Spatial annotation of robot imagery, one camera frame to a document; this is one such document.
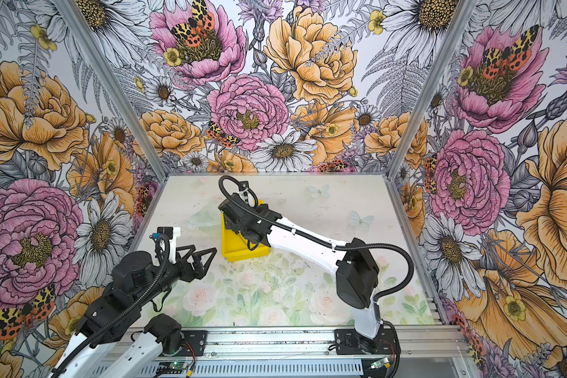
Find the right green circuit board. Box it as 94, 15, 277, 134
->
369, 357, 392, 370

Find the aluminium front rail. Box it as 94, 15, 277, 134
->
89, 325, 469, 362

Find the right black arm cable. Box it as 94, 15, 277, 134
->
217, 175, 415, 303

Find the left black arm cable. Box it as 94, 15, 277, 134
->
60, 233, 172, 369

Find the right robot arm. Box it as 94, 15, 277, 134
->
218, 195, 382, 354

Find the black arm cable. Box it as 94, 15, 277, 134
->
60, 233, 172, 369
217, 175, 415, 303

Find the left green circuit board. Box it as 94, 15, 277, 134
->
157, 361, 192, 374

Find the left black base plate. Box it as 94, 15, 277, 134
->
173, 330, 208, 358

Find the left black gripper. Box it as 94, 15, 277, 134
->
135, 245, 217, 306

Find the green circuit board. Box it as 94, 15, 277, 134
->
157, 361, 192, 374
369, 357, 392, 370

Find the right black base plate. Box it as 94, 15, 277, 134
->
334, 326, 399, 356

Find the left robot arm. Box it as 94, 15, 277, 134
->
51, 227, 217, 377

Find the yellow plastic bin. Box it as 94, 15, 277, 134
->
220, 212, 269, 262

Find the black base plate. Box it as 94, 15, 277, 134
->
334, 326, 399, 356
173, 330, 208, 358

